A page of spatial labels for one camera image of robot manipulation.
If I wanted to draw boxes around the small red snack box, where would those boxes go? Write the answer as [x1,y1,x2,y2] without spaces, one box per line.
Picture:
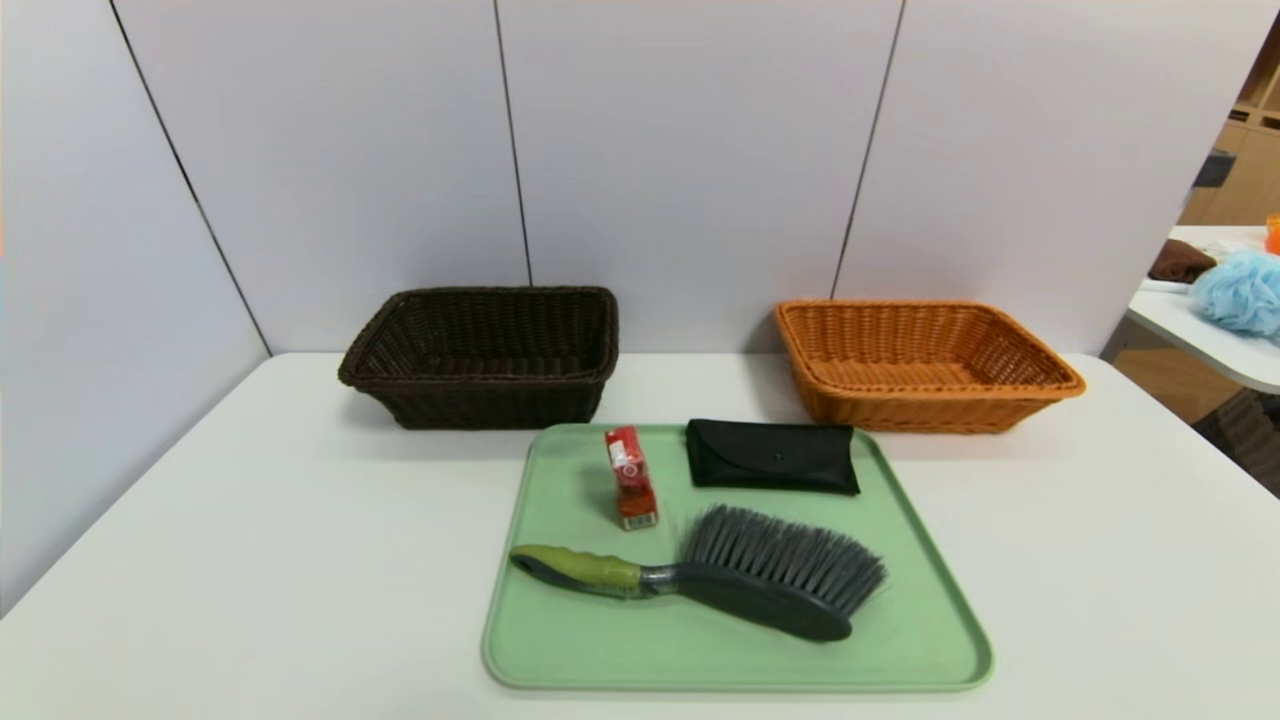
[603,425,660,532]

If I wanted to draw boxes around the grey brush with green handle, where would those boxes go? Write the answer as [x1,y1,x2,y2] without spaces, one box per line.
[509,504,889,643]

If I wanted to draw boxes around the dark brown wicker basket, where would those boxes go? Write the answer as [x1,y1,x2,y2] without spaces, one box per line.
[337,286,620,431]

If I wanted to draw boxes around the orange wicker basket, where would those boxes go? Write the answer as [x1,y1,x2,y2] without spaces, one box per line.
[775,299,1087,435]

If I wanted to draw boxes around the black glasses pouch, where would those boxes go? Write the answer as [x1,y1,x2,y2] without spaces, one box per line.
[685,418,862,497]

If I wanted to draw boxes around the light green plastic tray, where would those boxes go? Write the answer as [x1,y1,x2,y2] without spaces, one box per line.
[481,422,995,693]

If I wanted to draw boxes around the brown folded cloth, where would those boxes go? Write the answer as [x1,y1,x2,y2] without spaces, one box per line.
[1148,238,1219,284]

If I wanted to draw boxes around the white side table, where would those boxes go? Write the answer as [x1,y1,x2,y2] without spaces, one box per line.
[1126,224,1280,395]

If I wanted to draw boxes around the dark grey box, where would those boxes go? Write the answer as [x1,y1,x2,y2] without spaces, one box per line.
[1194,148,1239,189]

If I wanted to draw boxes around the light blue bath loofah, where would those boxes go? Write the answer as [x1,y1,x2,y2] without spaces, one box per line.
[1188,250,1280,337]

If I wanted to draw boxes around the dark woven seat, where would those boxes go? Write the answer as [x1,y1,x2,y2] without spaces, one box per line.
[1193,388,1280,497]

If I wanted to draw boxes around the light wooden shelf cabinet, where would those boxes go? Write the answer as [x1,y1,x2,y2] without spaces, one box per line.
[1178,20,1280,227]

